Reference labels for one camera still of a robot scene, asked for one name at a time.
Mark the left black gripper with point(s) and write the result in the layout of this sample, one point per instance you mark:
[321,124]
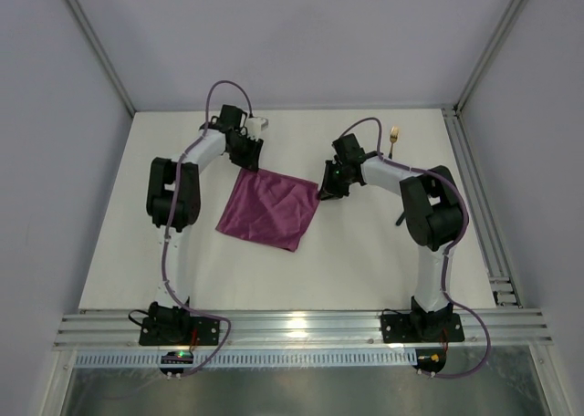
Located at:
[246,150]

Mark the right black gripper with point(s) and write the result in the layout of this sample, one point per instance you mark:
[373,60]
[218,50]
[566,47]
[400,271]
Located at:
[332,182]

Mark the purple satin napkin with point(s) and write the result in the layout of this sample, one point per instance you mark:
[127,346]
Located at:
[269,208]

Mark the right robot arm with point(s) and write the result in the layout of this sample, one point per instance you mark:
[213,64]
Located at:
[436,220]

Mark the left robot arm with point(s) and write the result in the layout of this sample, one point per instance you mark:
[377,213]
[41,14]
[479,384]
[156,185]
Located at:
[174,200]

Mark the gold fork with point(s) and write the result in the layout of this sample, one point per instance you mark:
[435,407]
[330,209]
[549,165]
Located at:
[393,138]

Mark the right controller board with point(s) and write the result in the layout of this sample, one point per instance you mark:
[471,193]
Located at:
[429,361]

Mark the controller board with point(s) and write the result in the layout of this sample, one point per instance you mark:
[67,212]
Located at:
[174,363]
[429,361]

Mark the left controller board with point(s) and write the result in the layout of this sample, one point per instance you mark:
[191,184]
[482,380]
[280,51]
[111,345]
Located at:
[174,363]

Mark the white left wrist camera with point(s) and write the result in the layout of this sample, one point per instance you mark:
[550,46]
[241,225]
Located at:
[255,127]

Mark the black handled gold knife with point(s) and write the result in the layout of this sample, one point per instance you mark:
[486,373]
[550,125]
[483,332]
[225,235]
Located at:
[400,220]

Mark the right aluminium rail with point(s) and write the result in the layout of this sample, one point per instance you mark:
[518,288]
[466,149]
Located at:
[505,292]

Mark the aluminium rail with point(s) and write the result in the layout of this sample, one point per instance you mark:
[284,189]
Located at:
[505,292]
[294,329]

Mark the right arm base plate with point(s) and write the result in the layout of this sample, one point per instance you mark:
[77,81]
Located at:
[398,328]

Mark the slotted cable duct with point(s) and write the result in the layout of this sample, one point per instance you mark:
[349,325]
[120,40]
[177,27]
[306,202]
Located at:
[253,359]

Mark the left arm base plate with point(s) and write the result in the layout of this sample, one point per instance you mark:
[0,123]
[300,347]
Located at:
[176,327]

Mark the left frame post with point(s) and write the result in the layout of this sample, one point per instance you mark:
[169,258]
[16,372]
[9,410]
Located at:
[99,52]

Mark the frame post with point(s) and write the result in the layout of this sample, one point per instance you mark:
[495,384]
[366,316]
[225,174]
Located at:
[493,46]
[99,52]

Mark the front aluminium rail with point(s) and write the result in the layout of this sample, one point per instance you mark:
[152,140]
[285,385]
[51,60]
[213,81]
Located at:
[294,329]

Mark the right frame post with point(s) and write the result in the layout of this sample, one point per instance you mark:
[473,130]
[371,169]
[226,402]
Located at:
[493,46]

